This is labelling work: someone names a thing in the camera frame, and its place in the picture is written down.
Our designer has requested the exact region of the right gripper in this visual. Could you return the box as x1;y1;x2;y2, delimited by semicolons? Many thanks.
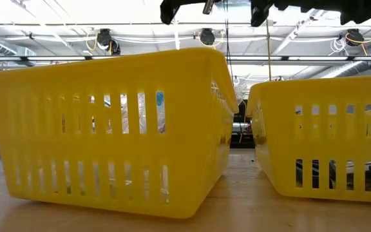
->
251;0;343;28

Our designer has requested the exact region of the blue white toothbrush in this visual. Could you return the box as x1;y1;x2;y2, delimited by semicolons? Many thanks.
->
155;91;166;108

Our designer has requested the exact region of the yellow slotted plastic basket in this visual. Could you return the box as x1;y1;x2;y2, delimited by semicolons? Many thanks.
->
245;74;371;204
0;47;240;219

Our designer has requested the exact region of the yellow hanging cable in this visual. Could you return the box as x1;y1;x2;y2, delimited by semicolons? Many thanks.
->
265;19;272;81

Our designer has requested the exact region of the black hanging cable with coil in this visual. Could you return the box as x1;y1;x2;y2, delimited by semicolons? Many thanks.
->
222;0;234;78

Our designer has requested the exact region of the black ceiling cable reel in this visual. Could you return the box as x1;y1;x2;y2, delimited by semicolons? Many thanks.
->
199;28;217;46
345;28;366;46
95;28;113;51

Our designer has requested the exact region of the ceiling light rail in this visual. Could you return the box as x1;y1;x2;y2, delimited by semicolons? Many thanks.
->
0;55;371;63

